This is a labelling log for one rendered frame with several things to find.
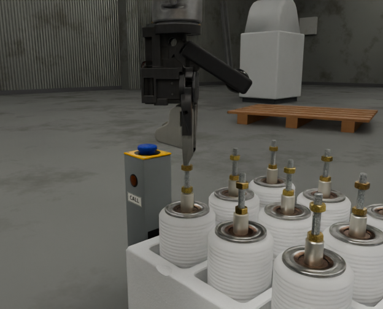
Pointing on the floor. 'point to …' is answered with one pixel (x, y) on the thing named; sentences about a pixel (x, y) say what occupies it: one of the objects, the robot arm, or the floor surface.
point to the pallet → (305, 115)
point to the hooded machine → (272, 52)
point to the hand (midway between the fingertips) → (191, 154)
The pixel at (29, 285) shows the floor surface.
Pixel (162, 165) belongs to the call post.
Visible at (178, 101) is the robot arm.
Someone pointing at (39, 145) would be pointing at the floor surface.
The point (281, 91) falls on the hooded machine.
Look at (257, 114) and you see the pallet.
